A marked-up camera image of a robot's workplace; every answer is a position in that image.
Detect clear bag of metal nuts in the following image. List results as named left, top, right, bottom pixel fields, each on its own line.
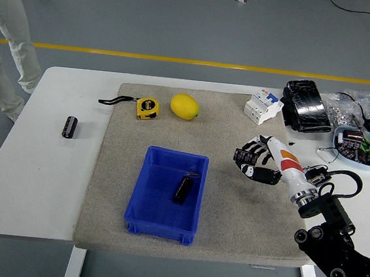
left=323, top=92, right=367, bottom=130

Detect black wrapped pack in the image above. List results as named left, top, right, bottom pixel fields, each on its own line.
left=277, top=78, right=337, bottom=136

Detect light blue bowl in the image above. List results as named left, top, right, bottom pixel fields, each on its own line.
left=329, top=124, right=370, bottom=171

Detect black floor cable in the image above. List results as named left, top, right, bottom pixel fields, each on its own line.
left=321, top=0, right=370, bottom=49

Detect blue plastic box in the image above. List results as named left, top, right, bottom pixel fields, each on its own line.
left=121, top=143, right=211, bottom=247

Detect small black plug adapter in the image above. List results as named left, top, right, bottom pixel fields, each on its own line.
left=304, top=164, right=330, bottom=185

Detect person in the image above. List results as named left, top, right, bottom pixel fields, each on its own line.
left=0, top=0, right=50, bottom=125

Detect yellow tape measure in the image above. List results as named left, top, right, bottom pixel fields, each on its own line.
left=96, top=92, right=162, bottom=122

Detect metal bracket under table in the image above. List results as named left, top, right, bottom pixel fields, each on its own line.
left=249, top=263, right=277, bottom=271

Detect large dark brown battery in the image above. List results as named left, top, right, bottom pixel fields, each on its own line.
left=341, top=128, right=365, bottom=146

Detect grey-brown mat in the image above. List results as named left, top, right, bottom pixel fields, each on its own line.
left=71, top=78, right=327, bottom=272

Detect yellow lemon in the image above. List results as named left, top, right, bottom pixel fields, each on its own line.
left=168, top=92, right=201, bottom=122

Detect thin black wire loop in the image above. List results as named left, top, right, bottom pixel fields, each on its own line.
left=315, top=145, right=341, bottom=166

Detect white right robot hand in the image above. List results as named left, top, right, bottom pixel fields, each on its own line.
left=231, top=132, right=319, bottom=199

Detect white circuit breaker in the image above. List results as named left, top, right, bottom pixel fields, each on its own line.
left=242, top=87, right=286, bottom=128

